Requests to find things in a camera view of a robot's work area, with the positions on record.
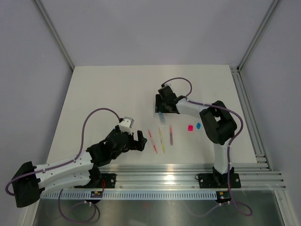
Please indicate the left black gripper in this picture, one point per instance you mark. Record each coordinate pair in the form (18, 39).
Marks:
(135, 144)

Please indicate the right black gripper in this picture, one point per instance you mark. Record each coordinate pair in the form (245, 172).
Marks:
(158, 104)

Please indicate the light blue highlighter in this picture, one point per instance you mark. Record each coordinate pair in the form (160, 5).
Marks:
(162, 119)

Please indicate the thin red pen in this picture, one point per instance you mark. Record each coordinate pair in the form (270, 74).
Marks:
(152, 142)

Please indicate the yellow highlighter pen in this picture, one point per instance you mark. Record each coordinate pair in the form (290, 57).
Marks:
(161, 140)

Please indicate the grey purple marker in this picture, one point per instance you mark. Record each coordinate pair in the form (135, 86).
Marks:
(171, 135)

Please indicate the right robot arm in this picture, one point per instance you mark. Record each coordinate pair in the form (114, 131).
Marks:
(217, 121)

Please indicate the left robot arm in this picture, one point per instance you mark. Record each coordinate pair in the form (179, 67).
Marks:
(31, 182)

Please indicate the aluminium mounting rail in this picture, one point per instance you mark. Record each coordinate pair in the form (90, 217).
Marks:
(256, 176)

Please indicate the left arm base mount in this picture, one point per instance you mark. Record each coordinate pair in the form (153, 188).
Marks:
(108, 180)

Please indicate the white slotted cable duct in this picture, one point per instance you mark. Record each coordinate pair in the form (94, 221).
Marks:
(132, 195)

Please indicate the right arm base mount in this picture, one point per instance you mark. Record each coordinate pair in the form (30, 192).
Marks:
(211, 181)

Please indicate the aluminium side rail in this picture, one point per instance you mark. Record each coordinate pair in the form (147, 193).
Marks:
(256, 140)

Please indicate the aluminium frame post right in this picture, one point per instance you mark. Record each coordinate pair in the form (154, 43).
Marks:
(258, 33)

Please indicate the aluminium frame post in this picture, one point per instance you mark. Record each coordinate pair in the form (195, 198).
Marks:
(54, 33)
(258, 33)

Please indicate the aluminium frame post left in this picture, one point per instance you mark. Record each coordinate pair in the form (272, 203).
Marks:
(54, 33)

